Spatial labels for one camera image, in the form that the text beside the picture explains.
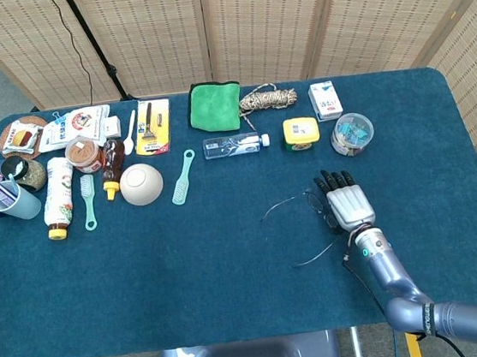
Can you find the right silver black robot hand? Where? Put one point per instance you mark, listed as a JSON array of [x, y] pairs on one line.
[[351, 206]]

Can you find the thin-framed eyeglasses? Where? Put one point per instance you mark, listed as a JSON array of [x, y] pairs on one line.
[[314, 202]]

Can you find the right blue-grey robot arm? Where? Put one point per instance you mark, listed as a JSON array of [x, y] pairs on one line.
[[386, 265]]

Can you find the clear jar of binder clips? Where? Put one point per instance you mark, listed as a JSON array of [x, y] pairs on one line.
[[352, 135]]

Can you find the yellow lidded container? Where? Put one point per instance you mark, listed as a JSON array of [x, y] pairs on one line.
[[300, 130]]

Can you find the light blue mug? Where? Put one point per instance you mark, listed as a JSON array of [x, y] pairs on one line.
[[26, 207]]

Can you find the white blue carton box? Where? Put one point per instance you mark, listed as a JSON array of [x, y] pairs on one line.
[[325, 101]]

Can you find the white drink bottle yellow cap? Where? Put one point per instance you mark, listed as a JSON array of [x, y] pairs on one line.
[[59, 194]]

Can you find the herb jar with black lid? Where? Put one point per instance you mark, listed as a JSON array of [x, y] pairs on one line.
[[33, 174]]

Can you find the clear plastic water bottle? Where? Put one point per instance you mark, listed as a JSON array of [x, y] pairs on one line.
[[235, 145]]

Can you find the white metal table leg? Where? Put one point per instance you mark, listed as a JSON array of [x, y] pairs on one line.
[[356, 346]]

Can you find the mint green brush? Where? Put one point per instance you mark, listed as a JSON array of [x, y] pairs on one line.
[[87, 189], [179, 191]]

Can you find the yellow floor tape strip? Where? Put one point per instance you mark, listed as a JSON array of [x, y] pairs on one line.
[[415, 354]]

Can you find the red yellow snack packet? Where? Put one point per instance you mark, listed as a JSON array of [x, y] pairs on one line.
[[20, 136]]

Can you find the green microfiber cloth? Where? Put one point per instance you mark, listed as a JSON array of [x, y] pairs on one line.
[[213, 106]]

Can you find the red jar with brown lid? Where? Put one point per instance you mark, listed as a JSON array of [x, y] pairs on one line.
[[82, 153]]

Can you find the teal blue tablecloth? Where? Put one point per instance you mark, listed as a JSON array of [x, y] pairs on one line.
[[189, 279]]

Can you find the round cork coaster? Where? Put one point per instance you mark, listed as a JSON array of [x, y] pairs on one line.
[[38, 120]]

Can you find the amber bottle with yellow cap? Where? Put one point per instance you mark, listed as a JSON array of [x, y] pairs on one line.
[[112, 162]]

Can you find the beige upturned bowl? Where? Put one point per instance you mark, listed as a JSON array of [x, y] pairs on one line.
[[141, 184]]

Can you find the blue binder clip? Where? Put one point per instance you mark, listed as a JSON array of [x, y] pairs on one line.
[[58, 118]]

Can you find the white printed pouch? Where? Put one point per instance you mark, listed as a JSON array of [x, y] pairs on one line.
[[81, 123]]

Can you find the white plastic spoon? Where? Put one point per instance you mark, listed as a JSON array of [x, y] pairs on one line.
[[128, 145]]

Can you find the small white box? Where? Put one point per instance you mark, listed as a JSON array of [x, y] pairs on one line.
[[112, 127]]

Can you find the razor in yellow card pack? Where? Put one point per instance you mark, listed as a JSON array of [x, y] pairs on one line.
[[153, 128]]

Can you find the black tripod pole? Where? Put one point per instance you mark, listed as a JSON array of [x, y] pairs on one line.
[[96, 48]]

